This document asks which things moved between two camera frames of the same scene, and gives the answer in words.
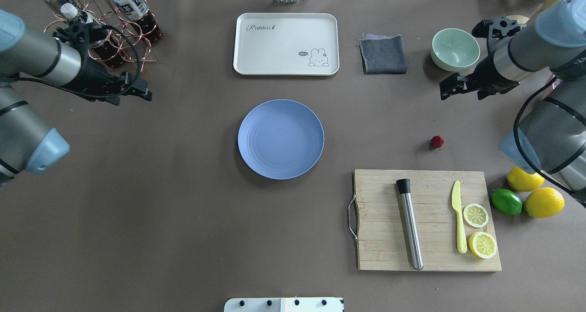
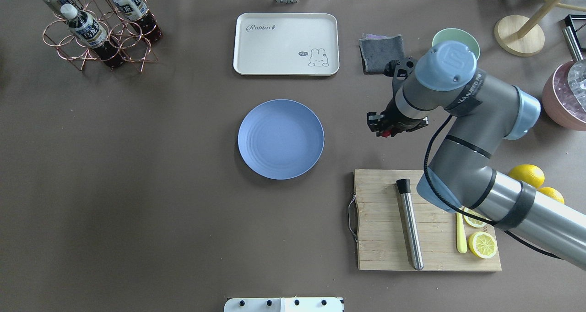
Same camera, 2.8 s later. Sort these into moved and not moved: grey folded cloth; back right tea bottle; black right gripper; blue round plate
Moved: black right gripper
Not moved: back right tea bottle; blue round plate; grey folded cloth
